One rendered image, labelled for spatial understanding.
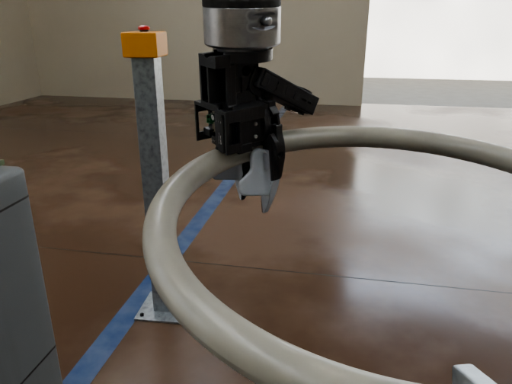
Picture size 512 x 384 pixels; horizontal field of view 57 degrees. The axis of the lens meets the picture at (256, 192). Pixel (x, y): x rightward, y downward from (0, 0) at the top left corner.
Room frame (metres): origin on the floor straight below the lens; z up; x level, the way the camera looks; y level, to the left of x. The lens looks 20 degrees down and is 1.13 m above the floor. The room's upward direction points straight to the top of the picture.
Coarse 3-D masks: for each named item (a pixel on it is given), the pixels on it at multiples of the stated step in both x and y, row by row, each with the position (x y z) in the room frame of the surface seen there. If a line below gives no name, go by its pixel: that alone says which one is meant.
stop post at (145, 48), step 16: (128, 32) 1.59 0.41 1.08; (144, 32) 1.59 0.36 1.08; (160, 32) 1.63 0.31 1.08; (128, 48) 1.59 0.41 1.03; (144, 48) 1.58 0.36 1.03; (160, 48) 1.61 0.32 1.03; (144, 64) 1.60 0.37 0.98; (160, 64) 1.66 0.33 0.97; (144, 80) 1.60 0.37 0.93; (160, 80) 1.65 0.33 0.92; (144, 96) 1.60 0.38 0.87; (160, 96) 1.64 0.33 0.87; (144, 112) 1.60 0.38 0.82; (160, 112) 1.63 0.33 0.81; (144, 128) 1.60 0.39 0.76; (160, 128) 1.61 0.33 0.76; (144, 144) 1.61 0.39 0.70; (160, 144) 1.60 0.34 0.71; (144, 160) 1.61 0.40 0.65; (160, 160) 1.60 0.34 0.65; (144, 176) 1.61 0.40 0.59; (160, 176) 1.60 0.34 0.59; (144, 192) 1.61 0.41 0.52; (144, 304) 1.65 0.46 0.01; (160, 304) 1.60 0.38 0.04; (144, 320) 1.55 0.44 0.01; (160, 320) 1.55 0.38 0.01; (176, 320) 1.55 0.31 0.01
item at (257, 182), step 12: (252, 156) 0.56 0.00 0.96; (264, 156) 0.57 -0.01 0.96; (252, 168) 0.56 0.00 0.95; (264, 168) 0.57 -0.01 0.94; (240, 180) 0.55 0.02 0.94; (252, 180) 0.56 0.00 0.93; (264, 180) 0.57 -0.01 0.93; (276, 180) 0.57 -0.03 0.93; (240, 192) 0.55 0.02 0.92; (252, 192) 0.56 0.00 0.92; (264, 192) 0.57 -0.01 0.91; (276, 192) 0.57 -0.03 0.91; (264, 204) 0.58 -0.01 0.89
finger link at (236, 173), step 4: (244, 164) 0.62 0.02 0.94; (248, 164) 0.62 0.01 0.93; (232, 168) 0.62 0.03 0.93; (236, 168) 0.62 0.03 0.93; (240, 168) 0.62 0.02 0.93; (244, 168) 0.62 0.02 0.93; (248, 168) 0.62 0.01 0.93; (224, 172) 0.61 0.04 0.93; (228, 172) 0.61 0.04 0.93; (232, 172) 0.62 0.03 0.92; (236, 172) 0.62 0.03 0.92; (240, 172) 0.62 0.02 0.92; (244, 172) 0.62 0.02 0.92; (216, 176) 0.60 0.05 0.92; (220, 176) 0.61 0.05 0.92; (224, 176) 0.61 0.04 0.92; (228, 176) 0.61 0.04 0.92; (232, 176) 0.62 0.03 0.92; (236, 176) 0.62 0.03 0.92; (240, 176) 0.62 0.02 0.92; (236, 180) 0.63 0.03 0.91; (236, 184) 0.63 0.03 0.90; (240, 196) 0.62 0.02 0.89; (244, 196) 0.62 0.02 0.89
